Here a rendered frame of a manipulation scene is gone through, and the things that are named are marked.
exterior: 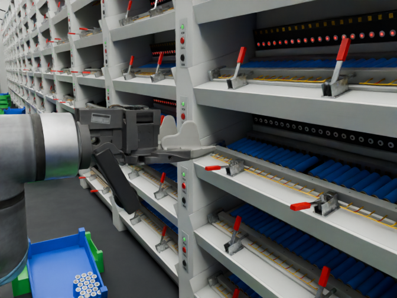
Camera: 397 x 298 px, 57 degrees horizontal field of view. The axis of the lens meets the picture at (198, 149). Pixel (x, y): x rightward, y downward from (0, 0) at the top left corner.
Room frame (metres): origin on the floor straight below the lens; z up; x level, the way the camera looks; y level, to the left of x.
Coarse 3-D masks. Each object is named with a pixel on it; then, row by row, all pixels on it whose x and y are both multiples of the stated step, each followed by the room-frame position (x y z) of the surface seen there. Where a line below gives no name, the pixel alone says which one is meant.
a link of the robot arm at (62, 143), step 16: (48, 128) 0.45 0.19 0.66; (64, 128) 0.46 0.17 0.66; (48, 144) 0.44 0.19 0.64; (64, 144) 0.45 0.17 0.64; (80, 144) 0.47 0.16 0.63; (48, 160) 0.44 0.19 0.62; (64, 160) 0.45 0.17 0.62; (80, 160) 0.48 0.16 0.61; (48, 176) 0.45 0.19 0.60; (64, 176) 0.47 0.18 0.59
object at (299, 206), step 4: (320, 196) 0.58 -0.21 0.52; (320, 200) 0.58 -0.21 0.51; (324, 200) 0.58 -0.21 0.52; (292, 204) 0.55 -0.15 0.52; (296, 204) 0.55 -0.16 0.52; (300, 204) 0.55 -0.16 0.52; (304, 204) 0.56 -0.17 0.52; (308, 204) 0.56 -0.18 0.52; (312, 204) 0.56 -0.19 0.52; (316, 204) 0.57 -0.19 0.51; (320, 204) 0.57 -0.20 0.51; (292, 208) 0.55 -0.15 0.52; (296, 208) 0.54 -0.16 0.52; (300, 208) 0.55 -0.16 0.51; (304, 208) 0.55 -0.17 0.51; (308, 208) 0.56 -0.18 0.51
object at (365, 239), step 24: (216, 144) 0.96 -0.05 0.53; (336, 144) 0.76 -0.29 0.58; (240, 192) 0.77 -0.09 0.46; (264, 192) 0.70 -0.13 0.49; (288, 192) 0.67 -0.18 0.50; (288, 216) 0.64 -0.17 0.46; (312, 216) 0.58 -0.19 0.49; (336, 216) 0.56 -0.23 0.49; (360, 216) 0.55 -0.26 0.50; (336, 240) 0.54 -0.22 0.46; (360, 240) 0.50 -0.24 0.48; (384, 240) 0.48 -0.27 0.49; (384, 264) 0.47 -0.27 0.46
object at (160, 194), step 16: (128, 176) 1.42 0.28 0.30; (144, 176) 1.39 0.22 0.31; (160, 176) 1.31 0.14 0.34; (176, 176) 1.28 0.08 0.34; (144, 192) 1.26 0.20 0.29; (160, 192) 1.18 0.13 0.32; (176, 192) 1.20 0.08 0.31; (160, 208) 1.15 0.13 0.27; (176, 208) 1.02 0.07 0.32; (176, 224) 1.06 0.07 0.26
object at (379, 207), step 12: (228, 156) 0.89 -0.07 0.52; (240, 156) 0.84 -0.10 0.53; (252, 168) 0.81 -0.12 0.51; (264, 168) 0.76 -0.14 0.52; (276, 168) 0.74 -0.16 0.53; (288, 180) 0.70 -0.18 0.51; (300, 180) 0.67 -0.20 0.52; (312, 180) 0.65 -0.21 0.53; (324, 192) 0.62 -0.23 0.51; (348, 192) 0.58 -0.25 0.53; (360, 204) 0.56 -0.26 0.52; (372, 204) 0.54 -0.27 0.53; (384, 204) 0.53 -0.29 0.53; (384, 216) 0.52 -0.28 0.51; (396, 216) 0.50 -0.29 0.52; (396, 228) 0.49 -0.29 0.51
